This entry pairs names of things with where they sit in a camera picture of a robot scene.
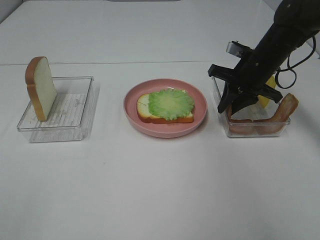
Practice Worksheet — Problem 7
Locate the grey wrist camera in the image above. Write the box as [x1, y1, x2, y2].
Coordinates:
[226, 41, 253, 58]

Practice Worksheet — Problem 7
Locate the green lettuce leaf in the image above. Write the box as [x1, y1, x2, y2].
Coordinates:
[148, 88, 195, 121]

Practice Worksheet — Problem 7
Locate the bacon strip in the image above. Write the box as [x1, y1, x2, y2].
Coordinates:
[226, 105, 254, 135]
[253, 93, 299, 135]

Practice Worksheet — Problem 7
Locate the clear left plastic tray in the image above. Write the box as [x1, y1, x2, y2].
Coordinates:
[17, 76, 99, 143]

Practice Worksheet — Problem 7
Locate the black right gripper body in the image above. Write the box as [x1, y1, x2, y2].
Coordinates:
[208, 53, 283, 103]

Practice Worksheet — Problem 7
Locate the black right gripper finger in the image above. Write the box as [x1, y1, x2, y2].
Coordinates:
[217, 82, 240, 114]
[231, 92, 259, 115]

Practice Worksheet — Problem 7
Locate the bread slice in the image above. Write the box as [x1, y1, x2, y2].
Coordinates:
[136, 93, 194, 124]
[25, 56, 57, 122]

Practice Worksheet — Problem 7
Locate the pink round plate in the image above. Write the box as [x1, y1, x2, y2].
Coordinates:
[123, 78, 208, 138]

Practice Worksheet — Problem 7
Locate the yellow cheese slice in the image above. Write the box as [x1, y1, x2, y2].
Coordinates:
[258, 76, 276, 108]

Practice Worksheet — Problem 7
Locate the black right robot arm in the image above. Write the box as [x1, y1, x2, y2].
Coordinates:
[208, 0, 320, 114]

